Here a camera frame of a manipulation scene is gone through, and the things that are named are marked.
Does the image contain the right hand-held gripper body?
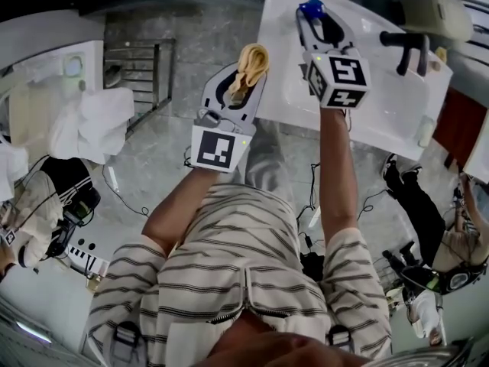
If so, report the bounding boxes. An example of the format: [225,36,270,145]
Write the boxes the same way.
[303,45,373,110]

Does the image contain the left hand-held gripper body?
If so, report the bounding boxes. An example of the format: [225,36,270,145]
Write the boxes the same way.
[189,107,257,174]

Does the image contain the blue-capped small bottle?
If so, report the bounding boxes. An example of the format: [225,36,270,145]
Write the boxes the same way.
[299,0,326,24]

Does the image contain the yellow cloth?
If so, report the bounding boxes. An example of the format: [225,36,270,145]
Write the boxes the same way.
[228,43,270,102]

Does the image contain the person's right forearm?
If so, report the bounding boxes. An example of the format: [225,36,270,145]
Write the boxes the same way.
[319,107,360,246]

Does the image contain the person's left forearm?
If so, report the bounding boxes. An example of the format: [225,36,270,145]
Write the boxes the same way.
[141,166,225,259]

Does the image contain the white washbasin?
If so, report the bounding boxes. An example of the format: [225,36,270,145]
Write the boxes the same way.
[256,0,454,162]

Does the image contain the person's grey trousers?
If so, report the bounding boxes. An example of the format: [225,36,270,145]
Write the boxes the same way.
[244,119,297,202]

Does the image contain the black faucet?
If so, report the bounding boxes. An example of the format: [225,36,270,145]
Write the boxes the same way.
[380,31,431,76]

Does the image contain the metal rack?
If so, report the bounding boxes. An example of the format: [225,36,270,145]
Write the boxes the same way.
[102,38,176,132]

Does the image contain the beige trash bin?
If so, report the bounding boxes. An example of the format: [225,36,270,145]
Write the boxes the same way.
[397,0,474,44]

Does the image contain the person's striped shirt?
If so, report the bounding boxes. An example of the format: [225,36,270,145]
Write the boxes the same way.
[82,181,393,367]

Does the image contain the pile of white towels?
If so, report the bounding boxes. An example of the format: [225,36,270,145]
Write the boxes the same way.
[49,86,137,166]

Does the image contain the red-brown wooden cabinet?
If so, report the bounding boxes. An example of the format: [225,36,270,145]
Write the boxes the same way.
[431,86,489,171]

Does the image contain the white fixture with lit panel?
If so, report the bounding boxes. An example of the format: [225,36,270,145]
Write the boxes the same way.
[0,40,105,95]

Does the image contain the small white sink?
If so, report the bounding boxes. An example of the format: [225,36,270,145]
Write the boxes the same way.
[461,105,489,185]

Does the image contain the white panel with black marks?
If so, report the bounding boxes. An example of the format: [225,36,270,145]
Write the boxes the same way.
[66,237,110,278]

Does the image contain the cream plastic tub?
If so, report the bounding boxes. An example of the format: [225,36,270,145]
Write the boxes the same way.
[7,84,58,156]

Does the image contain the grey shoulder strap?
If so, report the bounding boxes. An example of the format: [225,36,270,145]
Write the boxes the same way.
[113,321,148,367]
[326,325,355,353]

